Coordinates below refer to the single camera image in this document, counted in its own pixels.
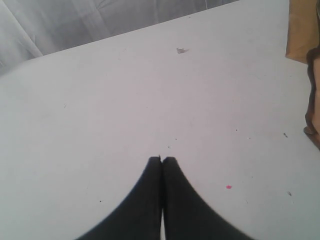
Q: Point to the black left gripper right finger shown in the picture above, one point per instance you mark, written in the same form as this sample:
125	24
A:
186	215

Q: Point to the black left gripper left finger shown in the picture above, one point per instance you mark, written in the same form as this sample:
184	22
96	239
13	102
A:
139	215

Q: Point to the brown paper shopping bag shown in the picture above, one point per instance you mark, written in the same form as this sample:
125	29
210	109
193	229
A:
303	32

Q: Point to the brown pouch orange label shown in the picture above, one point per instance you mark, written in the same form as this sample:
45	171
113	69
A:
310	129

